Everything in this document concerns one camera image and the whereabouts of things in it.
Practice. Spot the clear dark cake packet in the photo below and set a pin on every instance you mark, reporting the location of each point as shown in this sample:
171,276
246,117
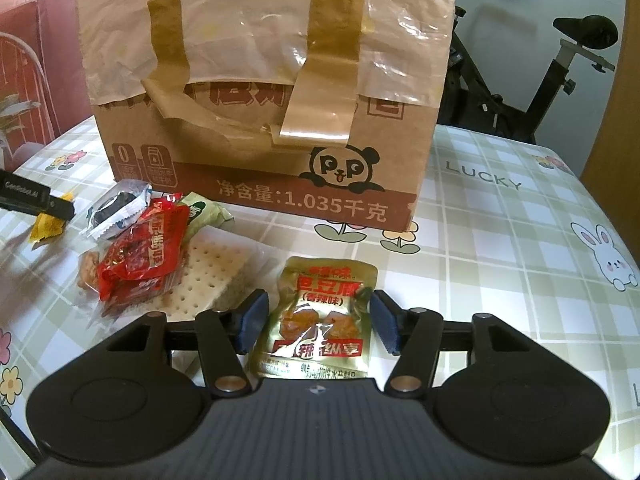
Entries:
117,210

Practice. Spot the wooden board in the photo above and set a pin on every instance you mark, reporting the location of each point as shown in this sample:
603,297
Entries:
617,85

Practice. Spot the black exercise bike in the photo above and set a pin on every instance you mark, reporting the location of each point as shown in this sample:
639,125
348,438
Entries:
510,90

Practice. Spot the red snack packet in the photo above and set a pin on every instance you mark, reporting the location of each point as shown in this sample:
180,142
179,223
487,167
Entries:
120,277
160,240

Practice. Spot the yellow snack packet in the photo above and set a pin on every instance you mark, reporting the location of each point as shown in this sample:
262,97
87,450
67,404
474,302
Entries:
47,227

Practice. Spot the green snack packet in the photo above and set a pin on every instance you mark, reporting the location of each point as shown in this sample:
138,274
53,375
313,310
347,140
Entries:
205,212

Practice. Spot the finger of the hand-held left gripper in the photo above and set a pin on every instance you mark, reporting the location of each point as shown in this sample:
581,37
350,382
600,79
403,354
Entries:
60,206

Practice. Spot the cardboard box with plastic liner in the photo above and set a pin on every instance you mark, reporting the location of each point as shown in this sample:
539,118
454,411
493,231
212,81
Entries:
260,85

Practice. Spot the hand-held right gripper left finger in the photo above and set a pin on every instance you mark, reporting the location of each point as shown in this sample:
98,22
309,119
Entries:
252,320

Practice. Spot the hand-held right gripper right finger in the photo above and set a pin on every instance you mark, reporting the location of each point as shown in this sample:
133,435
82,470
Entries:
385,320

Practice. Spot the clear white cracker packet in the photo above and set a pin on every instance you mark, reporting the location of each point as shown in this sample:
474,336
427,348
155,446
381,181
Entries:
210,270

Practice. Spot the gold snack packet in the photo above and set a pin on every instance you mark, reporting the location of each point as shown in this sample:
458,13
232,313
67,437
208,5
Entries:
320,320

